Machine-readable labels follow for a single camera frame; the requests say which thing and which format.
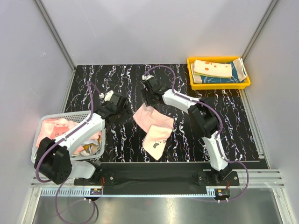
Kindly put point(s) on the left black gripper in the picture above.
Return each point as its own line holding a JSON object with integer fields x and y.
{"x": 127, "y": 114}

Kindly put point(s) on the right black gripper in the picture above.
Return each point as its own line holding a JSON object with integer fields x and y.
{"x": 145, "y": 94}

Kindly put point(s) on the pink towel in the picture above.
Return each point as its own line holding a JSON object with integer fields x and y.
{"x": 53, "y": 128}
{"x": 158, "y": 129}

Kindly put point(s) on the orange white patterned towel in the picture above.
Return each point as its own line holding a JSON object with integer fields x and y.
{"x": 210, "y": 69}

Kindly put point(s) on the teal beige Doraemon towel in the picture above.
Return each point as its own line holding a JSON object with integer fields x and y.
{"x": 239, "y": 75}

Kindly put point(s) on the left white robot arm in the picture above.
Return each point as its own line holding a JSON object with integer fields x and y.
{"x": 53, "y": 162}

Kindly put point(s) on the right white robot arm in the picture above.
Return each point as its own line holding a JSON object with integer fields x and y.
{"x": 204, "y": 120}

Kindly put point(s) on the grey plastic laundry basket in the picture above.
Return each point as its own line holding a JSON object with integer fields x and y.
{"x": 70, "y": 115}

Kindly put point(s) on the cream yellow towel in basket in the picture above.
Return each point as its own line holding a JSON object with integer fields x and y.
{"x": 91, "y": 147}

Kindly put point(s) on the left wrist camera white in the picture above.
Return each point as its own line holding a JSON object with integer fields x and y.
{"x": 107, "y": 96}

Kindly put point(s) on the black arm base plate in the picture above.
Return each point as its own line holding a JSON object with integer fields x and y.
{"x": 154, "y": 176}

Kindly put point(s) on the aluminium frame rail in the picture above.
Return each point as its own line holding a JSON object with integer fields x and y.
{"x": 197, "y": 185}

